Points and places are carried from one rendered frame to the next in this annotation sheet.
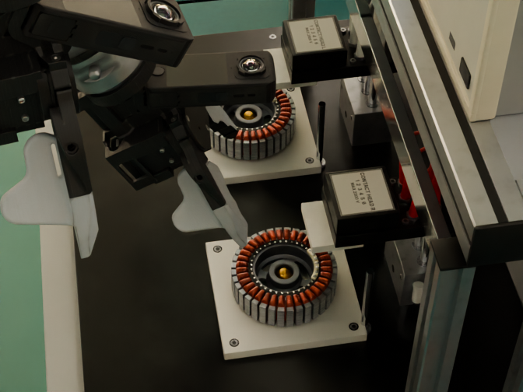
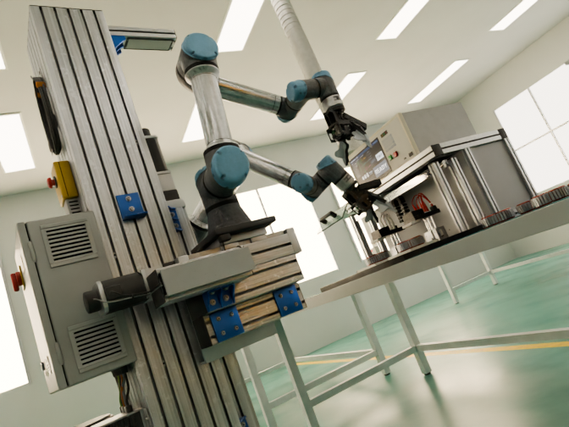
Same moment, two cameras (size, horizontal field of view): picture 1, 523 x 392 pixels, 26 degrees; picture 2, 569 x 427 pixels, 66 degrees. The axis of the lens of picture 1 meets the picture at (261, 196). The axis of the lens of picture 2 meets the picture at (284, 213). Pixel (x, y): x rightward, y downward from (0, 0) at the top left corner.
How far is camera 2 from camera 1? 160 cm
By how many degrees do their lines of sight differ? 62
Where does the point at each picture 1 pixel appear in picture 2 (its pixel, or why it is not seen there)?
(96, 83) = (349, 180)
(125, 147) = (360, 198)
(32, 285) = not seen: outside the picture
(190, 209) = (380, 207)
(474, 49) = (409, 146)
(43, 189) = (358, 135)
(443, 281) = (434, 165)
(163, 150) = (367, 198)
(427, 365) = (449, 195)
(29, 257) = not seen: outside the picture
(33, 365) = not seen: outside the picture
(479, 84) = (413, 146)
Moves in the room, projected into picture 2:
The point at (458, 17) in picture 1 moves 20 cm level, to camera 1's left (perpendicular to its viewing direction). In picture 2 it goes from (402, 152) to (362, 163)
